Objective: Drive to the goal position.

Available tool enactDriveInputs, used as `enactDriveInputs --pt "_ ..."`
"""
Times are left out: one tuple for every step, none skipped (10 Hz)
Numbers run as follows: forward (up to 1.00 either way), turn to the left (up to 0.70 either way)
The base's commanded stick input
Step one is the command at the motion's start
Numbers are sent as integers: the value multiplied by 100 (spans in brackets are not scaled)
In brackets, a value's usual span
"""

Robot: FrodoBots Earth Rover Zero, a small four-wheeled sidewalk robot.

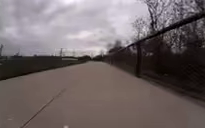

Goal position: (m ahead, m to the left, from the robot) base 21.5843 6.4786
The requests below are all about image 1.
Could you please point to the row of bare trees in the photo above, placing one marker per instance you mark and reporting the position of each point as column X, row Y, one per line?
column 153, row 16

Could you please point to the pole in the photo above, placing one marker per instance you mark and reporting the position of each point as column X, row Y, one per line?
column 60, row 52
column 1, row 50

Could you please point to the dark grass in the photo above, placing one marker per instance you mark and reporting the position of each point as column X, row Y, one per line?
column 23, row 68

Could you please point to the grey concrete path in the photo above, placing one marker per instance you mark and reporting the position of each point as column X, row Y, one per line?
column 100, row 93

